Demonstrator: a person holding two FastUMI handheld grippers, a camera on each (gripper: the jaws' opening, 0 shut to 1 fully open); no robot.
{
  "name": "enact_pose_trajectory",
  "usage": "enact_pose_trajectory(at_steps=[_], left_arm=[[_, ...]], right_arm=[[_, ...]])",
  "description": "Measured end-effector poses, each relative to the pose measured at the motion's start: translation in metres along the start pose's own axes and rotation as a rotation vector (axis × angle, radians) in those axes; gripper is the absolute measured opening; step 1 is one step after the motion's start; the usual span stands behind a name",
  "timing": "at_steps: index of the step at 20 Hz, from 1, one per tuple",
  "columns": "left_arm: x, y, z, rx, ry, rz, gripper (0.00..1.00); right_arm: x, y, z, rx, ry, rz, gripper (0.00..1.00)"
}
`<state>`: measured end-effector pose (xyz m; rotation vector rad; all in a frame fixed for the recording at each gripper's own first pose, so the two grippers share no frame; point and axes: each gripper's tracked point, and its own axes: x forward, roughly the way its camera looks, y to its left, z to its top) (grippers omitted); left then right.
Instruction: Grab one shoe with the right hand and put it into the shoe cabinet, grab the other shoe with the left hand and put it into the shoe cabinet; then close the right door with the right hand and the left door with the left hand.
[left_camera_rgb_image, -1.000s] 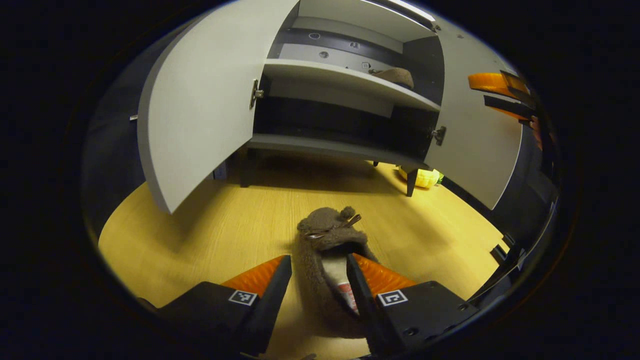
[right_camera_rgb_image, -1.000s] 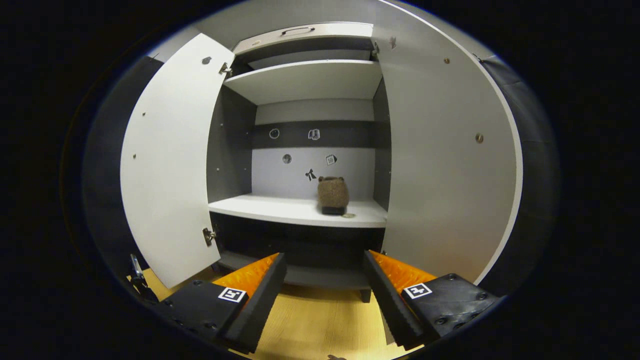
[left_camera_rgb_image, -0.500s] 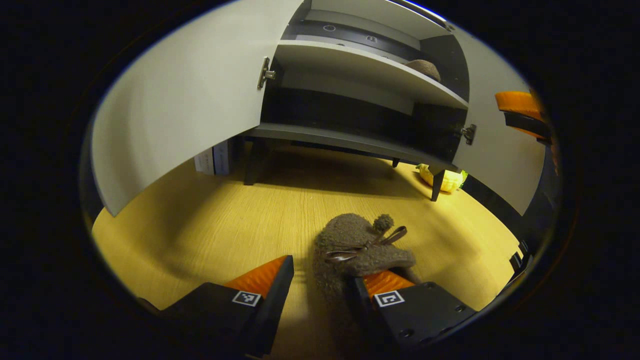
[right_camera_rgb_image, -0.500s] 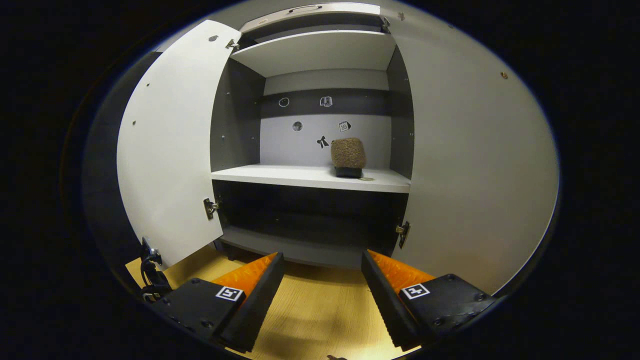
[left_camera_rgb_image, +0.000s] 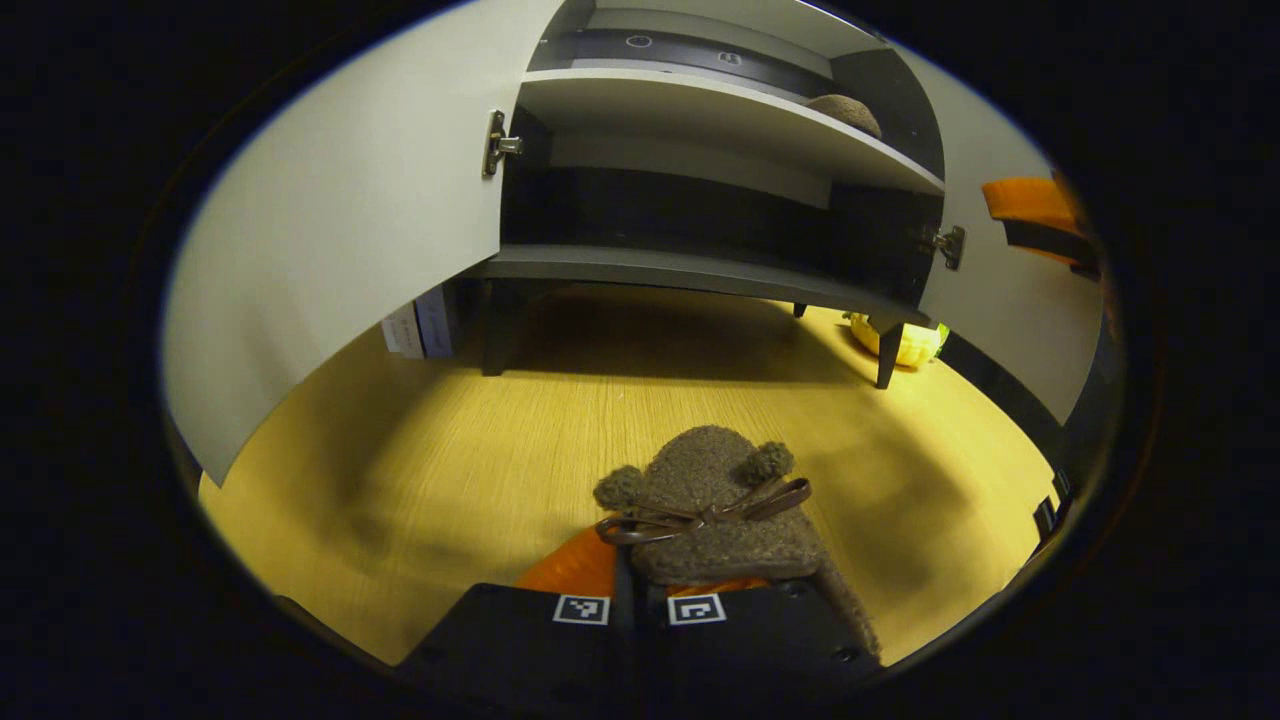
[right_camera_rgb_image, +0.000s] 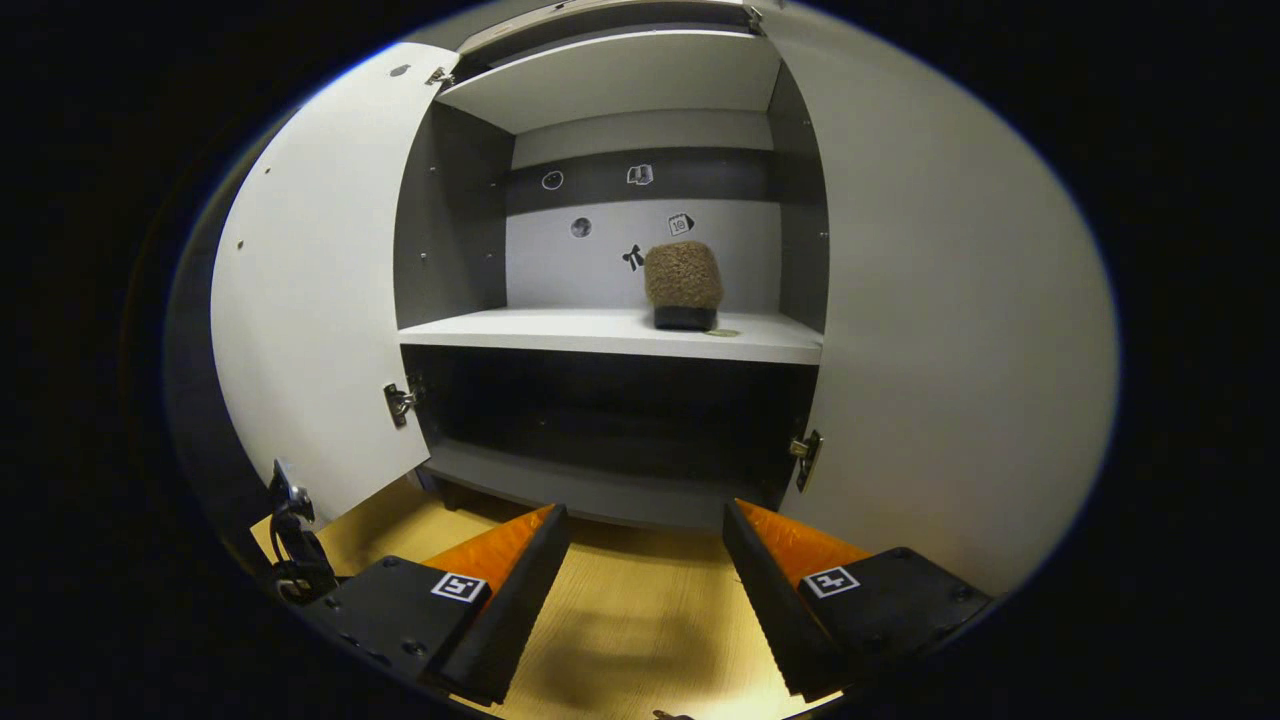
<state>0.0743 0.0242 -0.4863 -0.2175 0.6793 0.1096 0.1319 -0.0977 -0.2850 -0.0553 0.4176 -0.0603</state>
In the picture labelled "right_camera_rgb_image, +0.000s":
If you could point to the white shoe cabinet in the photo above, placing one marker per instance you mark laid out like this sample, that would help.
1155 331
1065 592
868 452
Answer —
620 400

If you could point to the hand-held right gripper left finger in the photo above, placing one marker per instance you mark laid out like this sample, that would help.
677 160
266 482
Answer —
510 595

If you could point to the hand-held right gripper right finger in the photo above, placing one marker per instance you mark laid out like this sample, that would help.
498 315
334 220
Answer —
775 595

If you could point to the brown fuzzy shoe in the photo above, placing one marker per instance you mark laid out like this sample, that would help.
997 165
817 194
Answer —
684 275

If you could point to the white shoe cabinet door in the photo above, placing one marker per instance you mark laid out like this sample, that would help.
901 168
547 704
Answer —
960 300
320 280

